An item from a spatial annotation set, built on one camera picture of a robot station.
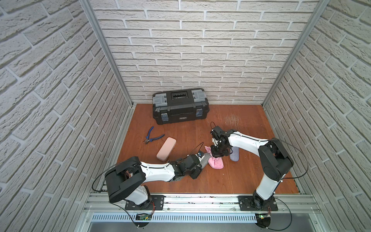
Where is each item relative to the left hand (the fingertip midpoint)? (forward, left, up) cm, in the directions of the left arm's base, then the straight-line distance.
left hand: (199, 165), depth 85 cm
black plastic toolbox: (+35, +13, +16) cm, 41 cm away
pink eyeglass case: (+9, +22, 0) cm, 23 cm away
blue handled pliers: (+19, +35, -1) cm, 40 cm away
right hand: (+7, -11, 0) cm, 13 cm away
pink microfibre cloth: (+1, -11, +1) cm, 11 cm away
